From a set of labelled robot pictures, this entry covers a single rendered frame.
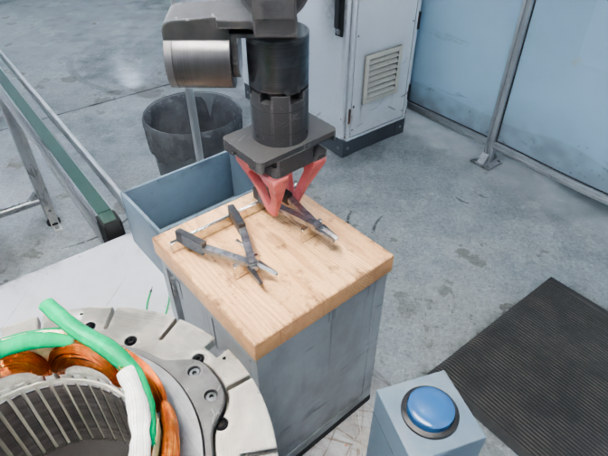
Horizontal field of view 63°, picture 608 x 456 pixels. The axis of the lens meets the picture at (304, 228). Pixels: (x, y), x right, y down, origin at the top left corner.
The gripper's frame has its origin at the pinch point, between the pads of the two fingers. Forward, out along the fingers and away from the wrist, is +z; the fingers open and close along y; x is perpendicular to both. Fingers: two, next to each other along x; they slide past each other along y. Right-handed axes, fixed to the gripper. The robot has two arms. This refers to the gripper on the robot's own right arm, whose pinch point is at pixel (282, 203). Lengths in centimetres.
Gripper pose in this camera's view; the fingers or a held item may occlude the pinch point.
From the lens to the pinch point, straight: 57.1
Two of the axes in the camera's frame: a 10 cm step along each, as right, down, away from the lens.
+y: -7.6, 4.3, -4.9
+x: 6.5, 5.0, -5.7
